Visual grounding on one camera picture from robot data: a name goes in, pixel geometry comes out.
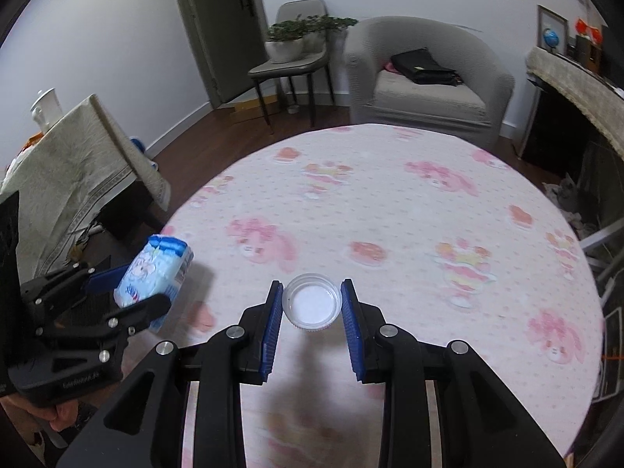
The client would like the white plastic round cap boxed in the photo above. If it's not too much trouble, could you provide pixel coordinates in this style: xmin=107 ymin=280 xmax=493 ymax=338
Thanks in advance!
xmin=281 ymin=273 xmax=342 ymax=332

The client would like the blue tissue pack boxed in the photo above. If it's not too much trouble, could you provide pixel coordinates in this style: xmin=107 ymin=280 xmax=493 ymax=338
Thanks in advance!
xmin=113 ymin=234 xmax=193 ymax=307

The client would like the person's left hand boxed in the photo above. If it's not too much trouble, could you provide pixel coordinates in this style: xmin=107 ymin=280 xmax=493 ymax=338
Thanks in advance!
xmin=1 ymin=394 xmax=79 ymax=446

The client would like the beige patterned tablecloth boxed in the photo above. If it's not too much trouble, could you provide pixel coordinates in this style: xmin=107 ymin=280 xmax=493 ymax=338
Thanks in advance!
xmin=1 ymin=94 xmax=171 ymax=281

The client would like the pink cartoon round tablecloth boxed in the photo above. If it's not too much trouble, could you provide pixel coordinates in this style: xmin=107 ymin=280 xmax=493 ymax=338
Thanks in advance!
xmin=159 ymin=125 xmax=603 ymax=466

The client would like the white electric kettle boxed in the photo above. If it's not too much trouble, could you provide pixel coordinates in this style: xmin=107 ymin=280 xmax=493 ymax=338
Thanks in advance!
xmin=31 ymin=88 xmax=64 ymax=134

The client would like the grey armchair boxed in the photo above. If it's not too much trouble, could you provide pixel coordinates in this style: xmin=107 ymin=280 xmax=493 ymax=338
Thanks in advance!
xmin=344 ymin=16 xmax=515 ymax=150

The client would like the grey cat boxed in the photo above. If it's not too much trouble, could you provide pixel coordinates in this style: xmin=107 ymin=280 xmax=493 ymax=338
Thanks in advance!
xmin=556 ymin=175 xmax=580 ymax=213

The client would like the black handbag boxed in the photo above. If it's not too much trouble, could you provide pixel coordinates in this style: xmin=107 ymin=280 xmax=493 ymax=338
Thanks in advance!
xmin=390 ymin=48 xmax=463 ymax=87

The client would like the potted green plant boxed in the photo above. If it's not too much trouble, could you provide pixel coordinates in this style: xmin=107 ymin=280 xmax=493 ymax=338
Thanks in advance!
xmin=266 ymin=15 xmax=358 ymax=64

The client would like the dark green door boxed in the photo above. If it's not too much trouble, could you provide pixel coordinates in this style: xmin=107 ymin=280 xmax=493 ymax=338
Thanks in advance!
xmin=177 ymin=0 xmax=266 ymax=109

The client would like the grey dining chair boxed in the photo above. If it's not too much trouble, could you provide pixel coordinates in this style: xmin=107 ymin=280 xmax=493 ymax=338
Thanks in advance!
xmin=248 ymin=0 xmax=335 ymax=127

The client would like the beige fringed desk cloth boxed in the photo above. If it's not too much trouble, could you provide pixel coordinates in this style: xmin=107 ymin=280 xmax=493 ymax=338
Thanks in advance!
xmin=526 ymin=46 xmax=623 ymax=158

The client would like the small blue globe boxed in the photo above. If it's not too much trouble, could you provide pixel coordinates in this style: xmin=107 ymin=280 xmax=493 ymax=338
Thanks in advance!
xmin=541 ymin=28 xmax=560 ymax=53

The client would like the framed picture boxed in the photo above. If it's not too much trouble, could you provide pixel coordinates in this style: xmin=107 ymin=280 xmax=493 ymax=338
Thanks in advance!
xmin=537 ymin=5 xmax=568 ymax=56

